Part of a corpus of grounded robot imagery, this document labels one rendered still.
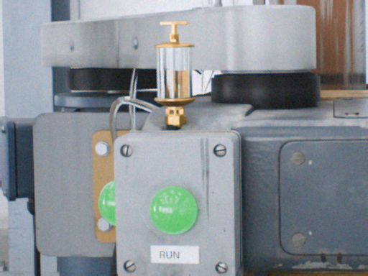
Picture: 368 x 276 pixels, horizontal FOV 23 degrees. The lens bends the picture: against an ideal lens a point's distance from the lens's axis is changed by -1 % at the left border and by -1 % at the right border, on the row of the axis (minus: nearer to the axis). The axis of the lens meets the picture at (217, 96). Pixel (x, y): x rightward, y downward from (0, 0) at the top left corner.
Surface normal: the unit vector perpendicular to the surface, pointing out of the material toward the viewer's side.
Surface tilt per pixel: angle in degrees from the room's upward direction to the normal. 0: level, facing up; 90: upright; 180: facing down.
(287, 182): 90
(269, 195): 90
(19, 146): 90
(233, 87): 90
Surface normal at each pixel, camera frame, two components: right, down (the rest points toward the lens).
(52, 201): -0.12, 0.05
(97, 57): -0.85, 0.04
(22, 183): 0.33, 0.04
